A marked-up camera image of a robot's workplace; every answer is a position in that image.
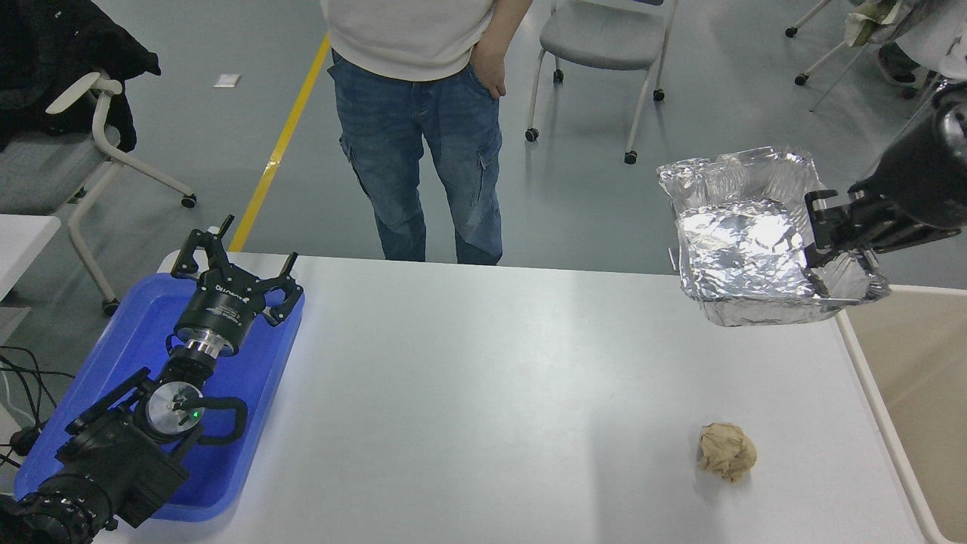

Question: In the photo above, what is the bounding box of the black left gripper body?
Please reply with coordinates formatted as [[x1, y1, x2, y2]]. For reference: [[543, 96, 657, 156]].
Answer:
[[175, 274, 267, 356]]

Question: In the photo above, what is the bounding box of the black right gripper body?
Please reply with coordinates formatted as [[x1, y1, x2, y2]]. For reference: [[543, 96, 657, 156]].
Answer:
[[850, 119, 967, 229]]

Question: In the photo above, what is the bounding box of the silver foil tray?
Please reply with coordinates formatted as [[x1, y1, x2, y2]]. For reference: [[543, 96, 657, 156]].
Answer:
[[657, 146, 892, 328]]

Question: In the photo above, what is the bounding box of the person's left hand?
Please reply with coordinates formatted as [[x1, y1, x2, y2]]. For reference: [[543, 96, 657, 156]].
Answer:
[[470, 34, 508, 101]]

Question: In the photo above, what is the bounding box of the blue plastic tray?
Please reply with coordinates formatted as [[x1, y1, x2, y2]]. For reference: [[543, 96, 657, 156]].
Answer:
[[14, 272, 306, 524]]

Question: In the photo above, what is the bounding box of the yellow floor tape line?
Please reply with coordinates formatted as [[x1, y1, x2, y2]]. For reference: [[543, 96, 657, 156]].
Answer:
[[228, 30, 333, 253]]

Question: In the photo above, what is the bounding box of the person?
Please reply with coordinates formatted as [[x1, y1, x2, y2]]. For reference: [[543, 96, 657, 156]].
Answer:
[[876, 0, 967, 99], [320, 0, 534, 266]]

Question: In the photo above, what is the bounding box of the white legged wheeled chair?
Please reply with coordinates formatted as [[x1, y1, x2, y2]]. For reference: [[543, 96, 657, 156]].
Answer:
[[784, 0, 945, 114]]

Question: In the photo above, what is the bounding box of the pale cloth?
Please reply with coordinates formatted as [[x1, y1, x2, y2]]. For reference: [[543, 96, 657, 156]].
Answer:
[[844, 0, 919, 48]]

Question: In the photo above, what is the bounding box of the large pale bin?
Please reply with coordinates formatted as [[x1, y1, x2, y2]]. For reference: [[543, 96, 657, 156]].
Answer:
[[835, 284, 967, 544]]

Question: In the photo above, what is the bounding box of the small white side table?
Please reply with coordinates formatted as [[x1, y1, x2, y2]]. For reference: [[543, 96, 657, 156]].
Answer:
[[0, 215, 61, 303]]

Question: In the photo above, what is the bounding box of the black plug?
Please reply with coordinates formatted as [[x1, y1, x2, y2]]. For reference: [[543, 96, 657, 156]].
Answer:
[[8, 425, 43, 459]]

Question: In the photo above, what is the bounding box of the crumpled tan paper ball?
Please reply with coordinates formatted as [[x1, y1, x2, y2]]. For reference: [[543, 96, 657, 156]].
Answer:
[[697, 422, 758, 484]]

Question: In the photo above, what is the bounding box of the black jacket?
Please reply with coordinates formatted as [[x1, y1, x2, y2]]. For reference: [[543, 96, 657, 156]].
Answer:
[[0, 0, 162, 153]]

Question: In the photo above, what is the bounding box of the grey padded chair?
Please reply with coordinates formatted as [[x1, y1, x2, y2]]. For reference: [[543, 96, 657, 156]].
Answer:
[[524, 0, 678, 165]]

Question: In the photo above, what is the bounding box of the white frame wheeled chair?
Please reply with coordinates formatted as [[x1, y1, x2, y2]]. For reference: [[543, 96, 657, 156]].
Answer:
[[0, 72, 197, 317]]

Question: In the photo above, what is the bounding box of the black cable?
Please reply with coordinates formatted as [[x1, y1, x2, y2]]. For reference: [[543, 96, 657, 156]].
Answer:
[[0, 345, 76, 431]]

